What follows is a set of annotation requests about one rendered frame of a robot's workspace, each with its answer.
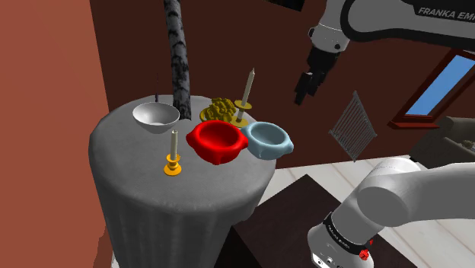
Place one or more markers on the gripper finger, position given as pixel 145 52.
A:
pixel 301 87
pixel 317 83

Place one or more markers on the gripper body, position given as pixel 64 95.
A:
pixel 321 60

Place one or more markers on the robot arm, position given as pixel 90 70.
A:
pixel 386 200

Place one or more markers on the grey slatted grille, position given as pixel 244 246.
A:
pixel 352 126

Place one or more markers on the tall candle in brass holder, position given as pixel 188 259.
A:
pixel 245 97

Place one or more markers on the light blue bowl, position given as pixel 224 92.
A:
pixel 268 141

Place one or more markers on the yellow plate with gold lumps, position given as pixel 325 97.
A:
pixel 219 110

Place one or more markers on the red bowl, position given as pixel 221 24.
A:
pixel 216 141

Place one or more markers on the red-framed window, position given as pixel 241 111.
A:
pixel 430 92

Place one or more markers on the grey birch trunk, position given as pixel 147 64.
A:
pixel 179 59

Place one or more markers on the grey sofa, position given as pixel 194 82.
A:
pixel 441 144

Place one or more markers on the short candle in orange holder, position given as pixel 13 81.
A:
pixel 173 156

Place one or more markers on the white bowl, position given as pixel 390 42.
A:
pixel 156 117

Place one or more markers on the round table with grey cloth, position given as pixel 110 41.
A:
pixel 156 208

